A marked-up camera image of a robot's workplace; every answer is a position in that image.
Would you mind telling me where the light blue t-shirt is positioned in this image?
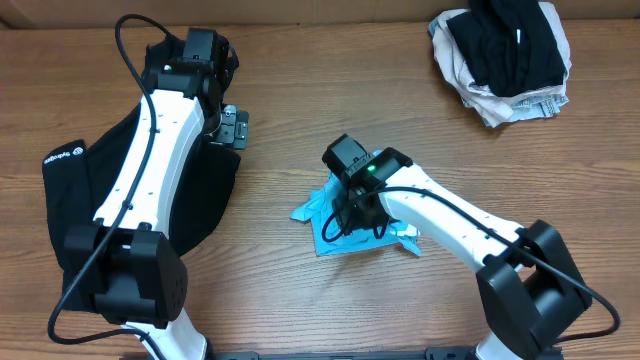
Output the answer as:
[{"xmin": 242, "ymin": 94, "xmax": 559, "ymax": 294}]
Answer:
[{"xmin": 290, "ymin": 156, "xmax": 422, "ymax": 256}]

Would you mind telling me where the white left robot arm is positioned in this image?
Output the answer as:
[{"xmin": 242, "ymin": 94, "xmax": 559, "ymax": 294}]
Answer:
[{"xmin": 61, "ymin": 28, "xmax": 249, "ymax": 359}]

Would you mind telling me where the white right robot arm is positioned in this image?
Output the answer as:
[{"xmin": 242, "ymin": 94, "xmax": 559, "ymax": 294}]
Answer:
[{"xmin": 321, "ymin": 135, "xmax": 592, "ymax": 359}]

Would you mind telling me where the black shirt with logo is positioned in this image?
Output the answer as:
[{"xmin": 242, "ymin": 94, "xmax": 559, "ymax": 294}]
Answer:
[{"xmin": 42, "ymin": 106, "xmax": 241, "ymax": 289}]

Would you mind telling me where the beige folded garment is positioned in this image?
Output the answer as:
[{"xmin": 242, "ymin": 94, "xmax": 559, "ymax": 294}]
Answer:
[{"xmin": 428, "ymin": 2, "xmax": 572, "ymax": 128}]

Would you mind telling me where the grey patterned folded garment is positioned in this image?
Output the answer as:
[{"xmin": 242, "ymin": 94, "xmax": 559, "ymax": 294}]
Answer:
[{"xmin": 507, "ymin": 94, "xmax": 569, "ymax": 122}]

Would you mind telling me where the black folded garment on pile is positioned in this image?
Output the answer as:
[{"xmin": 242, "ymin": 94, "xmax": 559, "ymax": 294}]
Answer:
[{"xmin": 447, "ymin": 0, "xmax": 566, "ymax": 97}]

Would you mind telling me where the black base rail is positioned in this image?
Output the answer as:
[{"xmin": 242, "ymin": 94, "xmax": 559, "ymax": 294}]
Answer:
[{"xmin": 212, "ymin": 346, "xmax": 477, "ymax": 360}]

